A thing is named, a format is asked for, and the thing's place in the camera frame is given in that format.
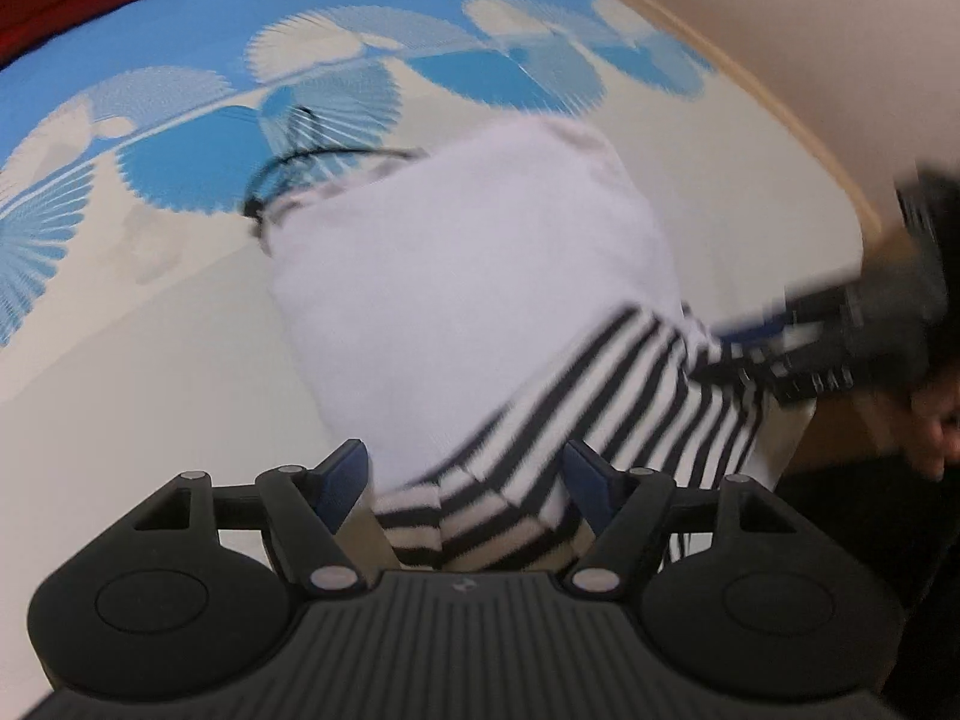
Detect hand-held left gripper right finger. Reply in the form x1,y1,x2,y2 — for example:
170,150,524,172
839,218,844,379
562,441,797,595

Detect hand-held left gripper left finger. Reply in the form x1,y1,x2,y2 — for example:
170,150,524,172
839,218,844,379
132,441,370,593

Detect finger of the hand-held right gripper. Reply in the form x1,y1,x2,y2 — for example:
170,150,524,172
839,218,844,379
711,300,797,347
688,354,790,400

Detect black white striped hoodie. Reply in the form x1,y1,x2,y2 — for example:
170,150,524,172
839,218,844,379
244,105,820,572

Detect person's right hand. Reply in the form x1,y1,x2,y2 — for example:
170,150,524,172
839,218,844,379
898,381,960,482

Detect blue white patterned bedsheet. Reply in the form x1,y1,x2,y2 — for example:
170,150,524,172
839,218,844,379
0,0,863,713

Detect wooden bed frame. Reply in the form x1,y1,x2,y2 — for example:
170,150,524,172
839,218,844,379
517,0,901,466

